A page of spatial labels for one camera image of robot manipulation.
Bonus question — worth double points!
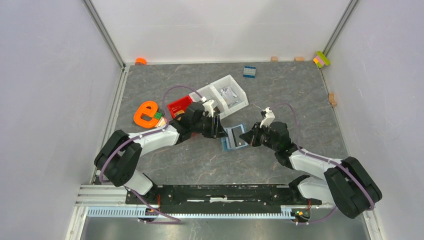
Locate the aluminium frame rail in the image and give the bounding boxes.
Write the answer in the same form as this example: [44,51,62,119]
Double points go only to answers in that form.
[75,184,376,220]

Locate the red plastic bin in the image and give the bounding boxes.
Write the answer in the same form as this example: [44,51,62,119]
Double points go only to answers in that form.
[167,95,193,118]

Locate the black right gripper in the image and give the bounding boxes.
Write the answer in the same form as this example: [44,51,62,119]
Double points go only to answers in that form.
[240,121,279,152]

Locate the blue lego brick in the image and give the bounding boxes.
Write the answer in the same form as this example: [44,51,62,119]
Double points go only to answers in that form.
[243,66,257,78]

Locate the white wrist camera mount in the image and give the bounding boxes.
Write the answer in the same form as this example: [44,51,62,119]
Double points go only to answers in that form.
[259,107,275,128]
[200,96,218,118]

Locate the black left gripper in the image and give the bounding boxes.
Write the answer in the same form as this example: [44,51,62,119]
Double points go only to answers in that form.
[191,113,228,139]

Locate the orange round cap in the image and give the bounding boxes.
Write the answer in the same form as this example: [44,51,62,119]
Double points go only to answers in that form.
[134,57,147,65]

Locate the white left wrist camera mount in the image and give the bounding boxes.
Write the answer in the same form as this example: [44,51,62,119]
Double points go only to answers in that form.
[200,96,218,118]

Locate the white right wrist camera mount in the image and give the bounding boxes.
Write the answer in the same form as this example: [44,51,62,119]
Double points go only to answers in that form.
[259,107,275,128]

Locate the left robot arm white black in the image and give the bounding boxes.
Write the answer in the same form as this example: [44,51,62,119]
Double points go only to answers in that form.
[94,100,228,204]

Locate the curved wooden piece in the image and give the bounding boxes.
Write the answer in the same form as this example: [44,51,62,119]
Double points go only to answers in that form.
[328,92,338,108]

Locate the green pink stacked bricks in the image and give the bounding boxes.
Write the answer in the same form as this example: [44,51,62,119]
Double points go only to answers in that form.
[313,51,331,69]

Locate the clear plastic packet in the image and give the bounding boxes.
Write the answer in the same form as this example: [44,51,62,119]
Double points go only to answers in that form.
[219,86,240,108]

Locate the white plastic bin with packet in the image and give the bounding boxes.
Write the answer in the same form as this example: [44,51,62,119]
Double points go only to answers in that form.
[209,74,249,119]

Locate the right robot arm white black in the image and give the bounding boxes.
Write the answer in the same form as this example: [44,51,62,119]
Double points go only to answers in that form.
[240,121,383,219]

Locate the orange letter e toy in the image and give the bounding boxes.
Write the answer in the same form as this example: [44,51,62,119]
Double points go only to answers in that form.
[133,101,159,129]

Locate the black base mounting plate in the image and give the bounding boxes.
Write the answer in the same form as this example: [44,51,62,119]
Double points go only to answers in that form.
[143,184,322,214]

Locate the green toy brick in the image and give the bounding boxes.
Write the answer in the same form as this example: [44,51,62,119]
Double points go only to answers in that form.
[153,112,163,120]

